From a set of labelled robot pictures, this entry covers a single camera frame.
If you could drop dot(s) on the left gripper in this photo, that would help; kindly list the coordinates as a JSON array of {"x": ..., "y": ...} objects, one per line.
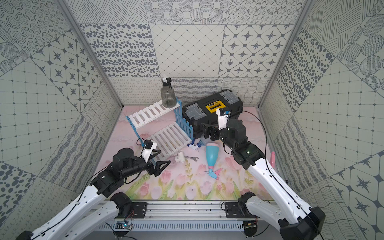
[{"x": 153, "y": 167}]

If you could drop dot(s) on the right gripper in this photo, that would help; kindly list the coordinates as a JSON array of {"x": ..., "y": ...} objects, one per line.
[{"x": 207, "y": 132}]

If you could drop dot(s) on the clear spray bottle blue nozzle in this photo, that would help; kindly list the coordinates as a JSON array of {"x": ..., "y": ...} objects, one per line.
[{"x": 198, "y": 143}]

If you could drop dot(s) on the teal pink spray bottle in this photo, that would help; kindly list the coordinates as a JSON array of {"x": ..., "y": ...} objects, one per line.
[{"x": 212, "y": 154}]

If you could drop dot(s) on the blue white slatted shelf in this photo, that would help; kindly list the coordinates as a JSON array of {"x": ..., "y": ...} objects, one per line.
[{"x": 168, "y": 140}]

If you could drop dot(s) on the dark smoky spray bottle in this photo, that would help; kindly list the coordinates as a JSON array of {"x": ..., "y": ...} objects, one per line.
[{"x": 168, "y": 96}]

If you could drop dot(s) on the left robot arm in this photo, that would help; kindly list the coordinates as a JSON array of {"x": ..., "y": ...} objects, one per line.
[{"x": 100, "y": 201}]

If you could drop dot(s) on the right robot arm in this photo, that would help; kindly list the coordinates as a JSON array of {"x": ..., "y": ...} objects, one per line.
[{"x": 293, "y": 217}]

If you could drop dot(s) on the white plastic pipe fitting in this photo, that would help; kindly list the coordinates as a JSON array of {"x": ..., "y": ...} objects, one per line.
[{"x": 180, "y": 157}]

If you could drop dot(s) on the silver wrench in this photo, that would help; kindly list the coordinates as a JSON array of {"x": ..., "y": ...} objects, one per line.
[{"x": 192, "y": 158}]

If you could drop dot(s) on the small circuit board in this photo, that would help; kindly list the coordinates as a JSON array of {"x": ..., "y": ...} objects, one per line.
[{"x": 124, "y": 226}]

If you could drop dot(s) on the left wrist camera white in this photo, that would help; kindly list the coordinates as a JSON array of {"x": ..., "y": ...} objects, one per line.
[{"x": 148, "y": 145}]

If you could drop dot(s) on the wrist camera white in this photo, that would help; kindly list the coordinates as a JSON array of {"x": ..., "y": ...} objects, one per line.
[
  {"x": 148, "y": 145},
  {"x": 223, "y": 115}
]

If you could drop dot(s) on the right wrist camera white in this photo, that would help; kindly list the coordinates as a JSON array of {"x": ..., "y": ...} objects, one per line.
[{"x": 223, "y": 115}]

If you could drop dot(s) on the black toolbox yellow handle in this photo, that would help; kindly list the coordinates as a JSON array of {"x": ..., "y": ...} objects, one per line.
[{"x": 204, "y": 111}]

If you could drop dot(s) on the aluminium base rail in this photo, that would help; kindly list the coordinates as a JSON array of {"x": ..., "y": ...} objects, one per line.
[{"x": 181, "y": 216}]

